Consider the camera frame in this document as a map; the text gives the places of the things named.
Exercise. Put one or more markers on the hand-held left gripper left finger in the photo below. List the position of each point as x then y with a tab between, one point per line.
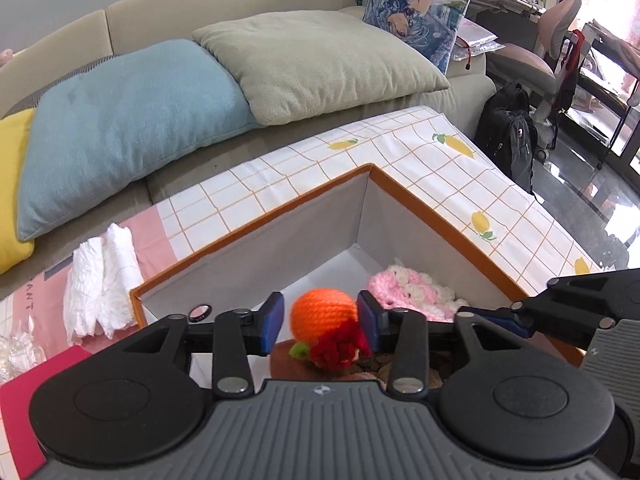
272	322

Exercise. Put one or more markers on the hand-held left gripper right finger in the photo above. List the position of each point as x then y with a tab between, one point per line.
369	322

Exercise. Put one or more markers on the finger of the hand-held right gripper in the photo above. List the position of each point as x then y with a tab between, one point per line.
600	292
505	319

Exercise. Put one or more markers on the brown plush toy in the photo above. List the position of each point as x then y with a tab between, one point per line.
370	366

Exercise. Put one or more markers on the brown toast plush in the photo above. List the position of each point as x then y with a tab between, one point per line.
282	365

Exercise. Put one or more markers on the red crochet flower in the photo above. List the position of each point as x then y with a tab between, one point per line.
335	350

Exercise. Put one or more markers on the orange crochet ball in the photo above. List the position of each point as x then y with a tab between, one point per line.
320	312

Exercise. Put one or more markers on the pink white crochet flowers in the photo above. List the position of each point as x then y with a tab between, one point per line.
415	290

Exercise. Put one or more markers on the orange rimmed storage box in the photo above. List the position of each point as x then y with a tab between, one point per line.
320	220

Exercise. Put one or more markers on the small round metal-rimmed object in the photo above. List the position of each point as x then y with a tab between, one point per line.
200	312

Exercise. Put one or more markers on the pink sheet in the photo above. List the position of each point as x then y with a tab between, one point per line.
150	240

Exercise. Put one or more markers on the white tissue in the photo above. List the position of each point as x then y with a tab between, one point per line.
82	290
120	275

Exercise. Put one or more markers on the black backpack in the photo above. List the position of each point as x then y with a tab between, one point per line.
507	135

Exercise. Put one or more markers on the black metal rack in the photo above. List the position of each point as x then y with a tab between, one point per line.
615	90

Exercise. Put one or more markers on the pink office chair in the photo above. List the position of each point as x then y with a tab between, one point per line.
525	60

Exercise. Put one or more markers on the blue pillow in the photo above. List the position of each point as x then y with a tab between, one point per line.
125	125

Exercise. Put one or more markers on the red flat card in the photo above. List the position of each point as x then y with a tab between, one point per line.
30	400

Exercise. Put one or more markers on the clear plastic wrap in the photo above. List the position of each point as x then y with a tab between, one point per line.
20	355

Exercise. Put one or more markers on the grey green pillow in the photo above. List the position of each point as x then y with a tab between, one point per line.
325	60

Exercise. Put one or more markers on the stack of papers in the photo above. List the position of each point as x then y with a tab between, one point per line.
475	37

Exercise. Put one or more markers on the yellow pillow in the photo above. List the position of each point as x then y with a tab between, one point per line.
12	190

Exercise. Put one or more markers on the cartoon print pillow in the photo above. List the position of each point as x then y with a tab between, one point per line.
415	5

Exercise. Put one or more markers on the beige sofa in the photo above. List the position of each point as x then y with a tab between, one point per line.
150	10

